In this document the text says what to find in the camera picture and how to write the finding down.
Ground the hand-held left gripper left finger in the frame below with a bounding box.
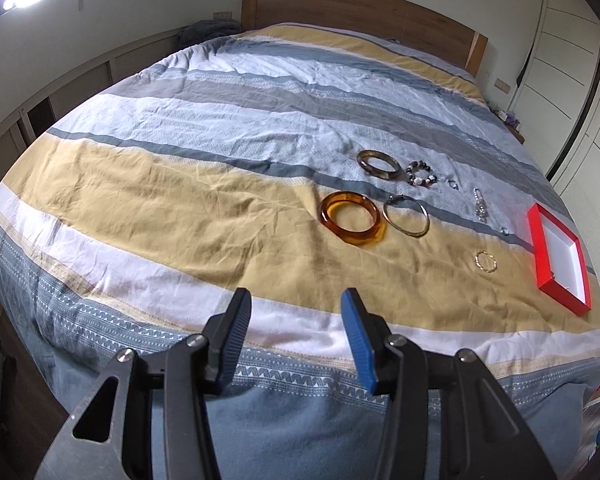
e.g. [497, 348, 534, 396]
[34, 287, 253, 480]

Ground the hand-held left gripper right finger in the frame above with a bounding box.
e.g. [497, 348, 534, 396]
[340, 287, 561, 480]

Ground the amber bangle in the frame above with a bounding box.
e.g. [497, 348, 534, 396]
[320, 191, 387, 248]

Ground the thin silver bangle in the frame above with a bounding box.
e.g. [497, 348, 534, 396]
[382, 195, 431, 237]

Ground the brown horn bangle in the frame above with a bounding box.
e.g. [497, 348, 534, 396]
[356, 149, 408, 181]

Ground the red jewelry box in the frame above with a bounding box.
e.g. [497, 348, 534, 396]
[527, 203, 593, 317]

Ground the bed with striped duvet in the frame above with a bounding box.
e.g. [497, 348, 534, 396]
[0, 22, 600, 480]

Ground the wooden nightstand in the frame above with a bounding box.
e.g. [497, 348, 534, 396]
[499, 109, 526, 145]

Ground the grey folded blanket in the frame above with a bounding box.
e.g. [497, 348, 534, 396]
[177, 19, 242, 49]

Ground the wooden headboard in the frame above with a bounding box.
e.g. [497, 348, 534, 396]
[241, 0, 489, 79]

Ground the white wardrobe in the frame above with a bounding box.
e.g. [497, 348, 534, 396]
[505, 0, 600, 246]

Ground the dark beaded bracelet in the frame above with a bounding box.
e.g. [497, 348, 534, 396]
[406, 160, 438, 188]

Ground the clear crystal bracelet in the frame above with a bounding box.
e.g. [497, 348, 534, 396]
[472, 187, 489, 223]

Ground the low beige wall cabinet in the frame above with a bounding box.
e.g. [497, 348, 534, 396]
[0, 25, 191, 173]

